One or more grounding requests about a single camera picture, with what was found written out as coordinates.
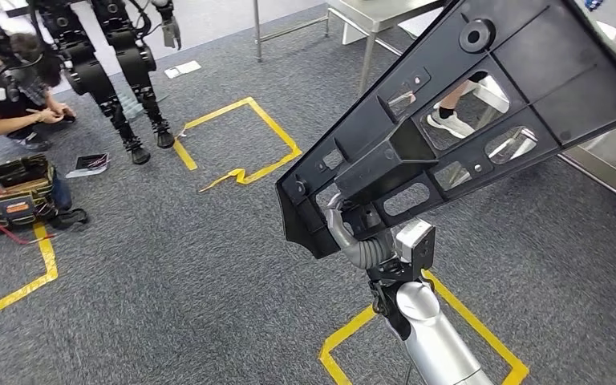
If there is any black plastic mounting plate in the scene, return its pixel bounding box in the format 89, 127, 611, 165
274, 0, 616, 261

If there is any yellow tape square crumpled corner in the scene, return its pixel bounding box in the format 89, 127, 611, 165
172, 96, 304, 194

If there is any yellow floor tape square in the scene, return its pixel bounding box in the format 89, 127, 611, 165
0, 209, 59, 328
318, 269, 529, 385

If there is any white paper sheet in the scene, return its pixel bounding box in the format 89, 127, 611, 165
163, 59, 203, 80

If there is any dark booklet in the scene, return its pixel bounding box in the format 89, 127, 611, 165
65, 152, 111, 180

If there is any black humanoid robot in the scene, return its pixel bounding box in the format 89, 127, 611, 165
25, 0, 184, 166

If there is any black and tan equipment bag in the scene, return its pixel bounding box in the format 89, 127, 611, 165
0, 154, 59, 235

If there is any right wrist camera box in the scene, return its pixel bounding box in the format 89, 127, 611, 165
392, 217, 438, 278

